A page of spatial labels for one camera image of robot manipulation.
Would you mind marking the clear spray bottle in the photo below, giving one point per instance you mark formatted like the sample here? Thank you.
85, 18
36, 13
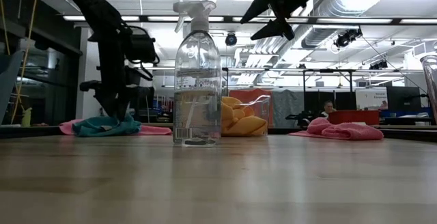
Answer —
196, 80

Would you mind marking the pink microfiber towel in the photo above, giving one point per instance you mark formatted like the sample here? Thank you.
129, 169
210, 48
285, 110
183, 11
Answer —
345, 131
153, 130

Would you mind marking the silver ventilation duct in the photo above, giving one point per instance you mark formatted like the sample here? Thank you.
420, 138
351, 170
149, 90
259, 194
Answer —
327, 22

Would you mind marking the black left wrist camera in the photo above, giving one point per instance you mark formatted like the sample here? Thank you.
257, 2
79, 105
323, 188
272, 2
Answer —
141, 46

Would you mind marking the black background monitor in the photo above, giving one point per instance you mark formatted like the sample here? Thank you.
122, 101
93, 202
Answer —
404, 99

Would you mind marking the white sign board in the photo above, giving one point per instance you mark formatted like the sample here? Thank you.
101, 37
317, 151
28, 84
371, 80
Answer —
370, 97

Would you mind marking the red bin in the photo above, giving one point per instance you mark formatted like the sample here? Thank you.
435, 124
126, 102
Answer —
355, 117

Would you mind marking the teal microfiber towel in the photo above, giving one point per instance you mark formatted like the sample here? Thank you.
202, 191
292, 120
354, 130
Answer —
99, 126

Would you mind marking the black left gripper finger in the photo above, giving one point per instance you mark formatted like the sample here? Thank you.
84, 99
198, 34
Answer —
110, 108
124, 107

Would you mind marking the person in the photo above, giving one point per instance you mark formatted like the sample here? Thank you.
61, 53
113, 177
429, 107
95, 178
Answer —
328, 108

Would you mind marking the yellow-green bottle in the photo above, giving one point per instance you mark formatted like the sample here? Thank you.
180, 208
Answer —
26, 118

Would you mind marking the black ceiling camera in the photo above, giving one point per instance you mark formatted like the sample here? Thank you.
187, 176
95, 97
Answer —
231, 39

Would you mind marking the black ceiling lamp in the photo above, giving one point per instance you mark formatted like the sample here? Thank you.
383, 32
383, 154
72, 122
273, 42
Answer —
346, 38

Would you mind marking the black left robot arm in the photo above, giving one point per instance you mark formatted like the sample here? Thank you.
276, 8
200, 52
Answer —
99, 12

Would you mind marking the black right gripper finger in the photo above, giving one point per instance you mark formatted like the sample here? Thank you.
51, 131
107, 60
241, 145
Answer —
278, 29
261, 5

